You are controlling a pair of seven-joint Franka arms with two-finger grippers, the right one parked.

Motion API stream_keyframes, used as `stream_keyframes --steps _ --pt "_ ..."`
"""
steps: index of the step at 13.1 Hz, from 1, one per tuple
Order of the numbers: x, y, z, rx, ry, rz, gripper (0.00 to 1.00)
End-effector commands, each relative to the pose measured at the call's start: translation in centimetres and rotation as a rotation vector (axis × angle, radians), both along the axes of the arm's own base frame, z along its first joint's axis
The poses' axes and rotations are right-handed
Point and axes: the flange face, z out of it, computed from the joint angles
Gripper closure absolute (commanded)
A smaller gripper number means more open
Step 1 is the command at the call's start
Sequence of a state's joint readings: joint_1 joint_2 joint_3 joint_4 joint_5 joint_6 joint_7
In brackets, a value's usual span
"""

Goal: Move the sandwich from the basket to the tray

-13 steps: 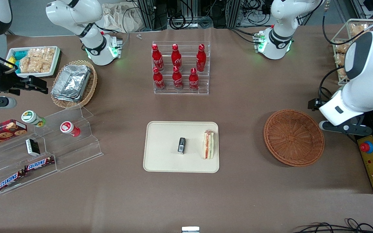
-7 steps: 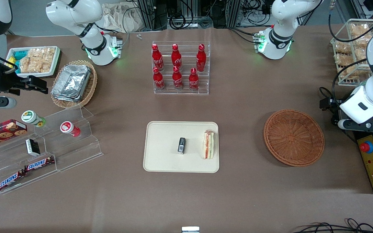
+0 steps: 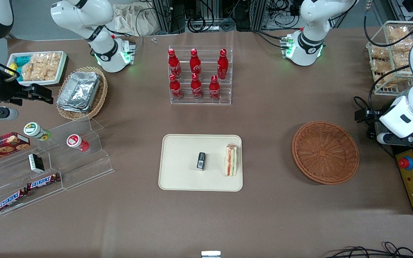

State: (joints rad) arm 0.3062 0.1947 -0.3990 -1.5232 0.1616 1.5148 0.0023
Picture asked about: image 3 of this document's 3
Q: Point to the clear acrylic bottle rack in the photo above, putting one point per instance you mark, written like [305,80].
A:
[206,102]

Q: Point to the oval tan wicker basket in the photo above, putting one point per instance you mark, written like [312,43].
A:
[100,96]

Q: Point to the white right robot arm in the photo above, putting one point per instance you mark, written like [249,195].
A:
[84,18]

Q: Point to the clear acrylic step shelf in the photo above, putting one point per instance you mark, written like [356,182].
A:
[91,165]
[9,179]

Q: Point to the aluminium frame post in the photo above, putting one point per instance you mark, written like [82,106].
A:
[161,16]
[258,14]

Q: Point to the triangle sandwich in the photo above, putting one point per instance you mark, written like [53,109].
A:
[231,161]

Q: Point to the round brown wicker basket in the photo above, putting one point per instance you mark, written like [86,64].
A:
[324,154]

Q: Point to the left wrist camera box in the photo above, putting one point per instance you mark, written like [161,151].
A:
[386,138]

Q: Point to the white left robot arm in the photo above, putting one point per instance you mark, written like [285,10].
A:
[312,21]

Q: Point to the small black box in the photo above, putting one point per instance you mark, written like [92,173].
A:
[201,161]

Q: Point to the yellow snack packet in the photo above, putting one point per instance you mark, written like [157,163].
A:
[12,68]

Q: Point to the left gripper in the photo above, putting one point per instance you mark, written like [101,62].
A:
[375,118]

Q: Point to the stacked aluminium foil trays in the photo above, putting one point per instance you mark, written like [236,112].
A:
[79,91]

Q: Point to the rice cracker snack pack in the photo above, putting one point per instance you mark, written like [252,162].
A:
[41,66]

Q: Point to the white rectangular plastic tray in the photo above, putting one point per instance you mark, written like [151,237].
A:
[62,68]

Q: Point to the silver white device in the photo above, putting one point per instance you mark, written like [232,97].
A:
[210,254]

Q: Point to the green lid drink bottle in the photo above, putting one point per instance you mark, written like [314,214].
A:
[34,130]

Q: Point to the beige serving tray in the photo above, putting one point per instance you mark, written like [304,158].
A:
[181,165]

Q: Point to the black and white carton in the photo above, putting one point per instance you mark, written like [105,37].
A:
[36,163]

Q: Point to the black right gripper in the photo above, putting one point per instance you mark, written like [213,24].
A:
[6,91]

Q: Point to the red lid drink bottle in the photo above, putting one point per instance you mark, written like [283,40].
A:
[75,142]

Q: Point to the Snickers chocolate bar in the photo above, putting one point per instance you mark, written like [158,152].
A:
[12,200]
[43,181]

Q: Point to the red cola bottle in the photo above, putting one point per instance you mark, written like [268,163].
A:
[196,88]
[223,65]
[173,64]
[175,89]
[214,89]
[195,64]

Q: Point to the beige cloth bag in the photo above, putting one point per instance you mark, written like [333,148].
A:
[131,19]

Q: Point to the red cookie box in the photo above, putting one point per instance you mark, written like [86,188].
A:
[2,146]

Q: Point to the bagged fried snack pack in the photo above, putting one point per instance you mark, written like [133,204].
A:
[379,53]
[382,66]
[402,45]
[402,59]
[398,33]
[391,77]

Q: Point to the teal snack packet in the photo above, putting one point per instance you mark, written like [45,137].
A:
[22,60]

